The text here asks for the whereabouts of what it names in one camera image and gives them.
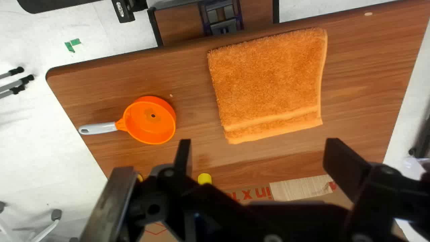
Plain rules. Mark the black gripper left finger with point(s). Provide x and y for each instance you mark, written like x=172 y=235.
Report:
x=183 y=158

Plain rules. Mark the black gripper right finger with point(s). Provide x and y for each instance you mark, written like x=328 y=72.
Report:
x=344 y=165

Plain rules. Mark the orange folded towel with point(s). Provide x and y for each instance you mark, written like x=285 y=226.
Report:
x=270 y=84

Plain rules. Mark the brown cardboard box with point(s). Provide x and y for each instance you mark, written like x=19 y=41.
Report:
x=313 y=188

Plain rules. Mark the yellow knob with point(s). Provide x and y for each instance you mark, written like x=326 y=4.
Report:
x=204 y=177

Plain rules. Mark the grey chair base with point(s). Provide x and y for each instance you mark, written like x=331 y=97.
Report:
x=27 y=230

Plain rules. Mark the green tape mark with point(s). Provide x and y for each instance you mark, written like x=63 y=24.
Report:
x=73 y=44

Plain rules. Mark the black device top left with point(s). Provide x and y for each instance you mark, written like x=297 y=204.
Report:
x=125 y=9

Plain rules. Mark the black tripod legs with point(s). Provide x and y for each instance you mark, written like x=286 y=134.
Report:
x=16 y=86

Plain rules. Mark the orange pan with grey handle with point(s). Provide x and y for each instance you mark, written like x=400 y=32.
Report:
x=149 y=119

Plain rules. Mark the black clamp mount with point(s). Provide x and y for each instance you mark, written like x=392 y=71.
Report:
x=220 y=16

